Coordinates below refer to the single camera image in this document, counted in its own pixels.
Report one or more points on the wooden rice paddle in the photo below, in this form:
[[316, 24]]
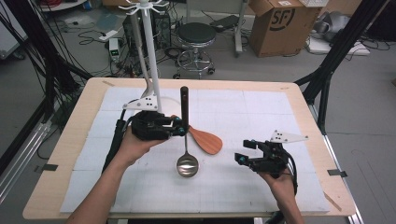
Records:
[[207, 140]]

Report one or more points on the person's left hand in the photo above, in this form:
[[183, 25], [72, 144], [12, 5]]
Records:
[[137, 149]]

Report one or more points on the white device with green display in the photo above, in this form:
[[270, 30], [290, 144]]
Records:
[[114, 49]]

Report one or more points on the grey bag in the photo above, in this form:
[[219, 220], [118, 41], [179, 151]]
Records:
[[331, 25]]

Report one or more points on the brown cardboard box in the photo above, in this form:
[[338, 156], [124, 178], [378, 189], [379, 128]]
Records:
[[280, 28]]

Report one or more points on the light wooden table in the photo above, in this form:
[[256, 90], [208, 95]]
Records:
[[71, 124]]

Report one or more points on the aluminium rail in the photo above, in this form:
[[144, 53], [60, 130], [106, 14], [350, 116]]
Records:
[[342, 174], [21, 155]]

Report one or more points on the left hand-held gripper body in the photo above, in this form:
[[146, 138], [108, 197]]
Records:
[[149, 126]]

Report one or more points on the black round stool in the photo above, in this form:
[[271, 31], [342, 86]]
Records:
[[196, 33]]

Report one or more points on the steel spatula turner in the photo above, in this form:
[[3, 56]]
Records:
[[138, 46]]

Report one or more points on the black tape strip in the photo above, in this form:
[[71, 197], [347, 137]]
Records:
[[336, 173], [49, 167]]

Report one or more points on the tan tape strip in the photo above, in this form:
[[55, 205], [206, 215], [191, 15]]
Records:
[[332, 201]]

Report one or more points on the white metal post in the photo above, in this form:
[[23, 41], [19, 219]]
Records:
[[239, 28]]

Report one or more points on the black computer tower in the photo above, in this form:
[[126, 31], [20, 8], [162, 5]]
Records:
[[163, 31]]

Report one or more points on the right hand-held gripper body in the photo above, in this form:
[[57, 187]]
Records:
[[271, 160]]

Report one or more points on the white utensil rack stand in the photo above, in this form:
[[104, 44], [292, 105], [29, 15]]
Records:
[[152, 56]]

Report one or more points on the black flat laptop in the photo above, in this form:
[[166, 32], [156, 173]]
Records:
[[224, 22]]

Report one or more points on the white power strip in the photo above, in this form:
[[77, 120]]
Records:
[[108, 35]]

